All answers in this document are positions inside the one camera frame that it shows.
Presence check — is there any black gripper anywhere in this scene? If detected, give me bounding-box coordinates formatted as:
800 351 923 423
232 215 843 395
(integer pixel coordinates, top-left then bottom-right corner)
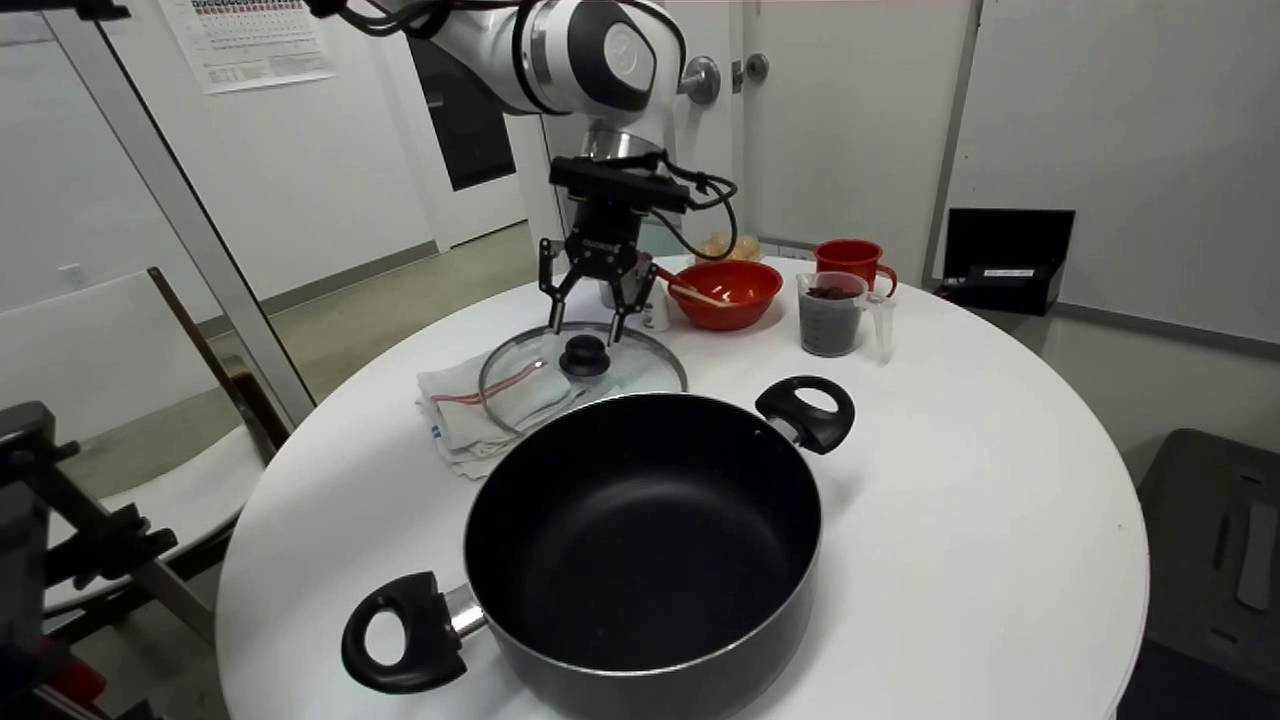
535 197 666 346

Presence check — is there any glass pot lid black knob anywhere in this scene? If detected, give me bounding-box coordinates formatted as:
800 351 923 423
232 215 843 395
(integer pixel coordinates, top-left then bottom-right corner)
474 317 693 443

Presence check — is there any wooden spoon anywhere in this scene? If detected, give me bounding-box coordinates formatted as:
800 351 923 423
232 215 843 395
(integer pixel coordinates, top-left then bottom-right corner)
648 263 739 311

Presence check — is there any pale yellow round potato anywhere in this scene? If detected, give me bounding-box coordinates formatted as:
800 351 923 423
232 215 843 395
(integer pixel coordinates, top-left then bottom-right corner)
693 233 763 266

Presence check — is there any red plastic bowl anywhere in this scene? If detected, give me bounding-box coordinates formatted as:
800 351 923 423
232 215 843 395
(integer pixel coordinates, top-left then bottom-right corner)
659 256 788 335

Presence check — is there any white towel with red stripe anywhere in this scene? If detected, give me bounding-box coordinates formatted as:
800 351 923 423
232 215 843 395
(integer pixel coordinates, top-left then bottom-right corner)
414 346 590 483

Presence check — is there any clear cup with dark contents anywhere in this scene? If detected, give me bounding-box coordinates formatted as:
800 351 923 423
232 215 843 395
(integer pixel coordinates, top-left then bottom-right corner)
794 266 901 363

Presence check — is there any red cup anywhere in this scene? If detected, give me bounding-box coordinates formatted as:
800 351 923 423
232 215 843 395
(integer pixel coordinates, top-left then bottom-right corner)
813 235 901 305

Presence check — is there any grey metal pole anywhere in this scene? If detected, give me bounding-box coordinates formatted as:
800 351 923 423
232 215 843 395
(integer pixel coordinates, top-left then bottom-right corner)
35 4 323 431

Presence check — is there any black clamp stand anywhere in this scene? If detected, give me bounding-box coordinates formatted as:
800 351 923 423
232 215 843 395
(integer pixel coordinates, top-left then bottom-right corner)
0 395 185 720

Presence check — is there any black box with slots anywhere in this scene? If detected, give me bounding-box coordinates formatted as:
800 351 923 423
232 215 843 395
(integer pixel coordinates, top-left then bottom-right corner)
1115 423 1280 720

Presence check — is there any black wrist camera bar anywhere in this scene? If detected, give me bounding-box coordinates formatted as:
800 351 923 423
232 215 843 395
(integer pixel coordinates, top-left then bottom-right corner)
547 152 698 215

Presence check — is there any dark rectangular wall panel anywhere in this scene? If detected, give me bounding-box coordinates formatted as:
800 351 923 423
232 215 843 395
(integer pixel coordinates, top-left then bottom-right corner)
406 30 518 197

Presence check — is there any black pot with two handles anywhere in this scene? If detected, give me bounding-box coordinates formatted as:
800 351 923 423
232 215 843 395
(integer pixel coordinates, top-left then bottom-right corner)
334 373 861 720

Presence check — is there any silver door lever handle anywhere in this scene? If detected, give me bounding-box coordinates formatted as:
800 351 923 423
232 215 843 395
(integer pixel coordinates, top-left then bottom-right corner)
677 46 774 110

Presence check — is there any white paper wall poster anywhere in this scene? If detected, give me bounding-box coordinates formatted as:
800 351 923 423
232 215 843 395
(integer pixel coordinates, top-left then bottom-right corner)
154 0 339 101

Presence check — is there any white panel with wooden frame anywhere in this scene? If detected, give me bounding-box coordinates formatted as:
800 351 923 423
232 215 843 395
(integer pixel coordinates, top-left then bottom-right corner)
0 263 296 631

